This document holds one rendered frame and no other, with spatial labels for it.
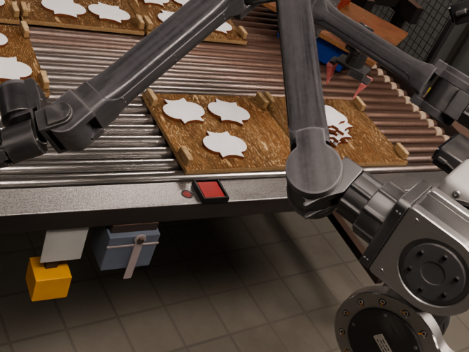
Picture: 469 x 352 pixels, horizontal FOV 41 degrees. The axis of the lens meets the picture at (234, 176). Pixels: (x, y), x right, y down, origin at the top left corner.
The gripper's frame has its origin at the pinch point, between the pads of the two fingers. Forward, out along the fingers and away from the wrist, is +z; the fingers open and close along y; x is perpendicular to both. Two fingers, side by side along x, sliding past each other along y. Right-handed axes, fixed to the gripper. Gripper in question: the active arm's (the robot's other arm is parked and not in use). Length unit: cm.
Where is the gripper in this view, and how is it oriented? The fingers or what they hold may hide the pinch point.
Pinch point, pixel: (341, 88)
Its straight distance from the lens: 203.8
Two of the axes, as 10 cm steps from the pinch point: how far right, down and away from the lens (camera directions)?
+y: -8.3, -5.1, 2.0
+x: -4.5, 4.3, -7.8
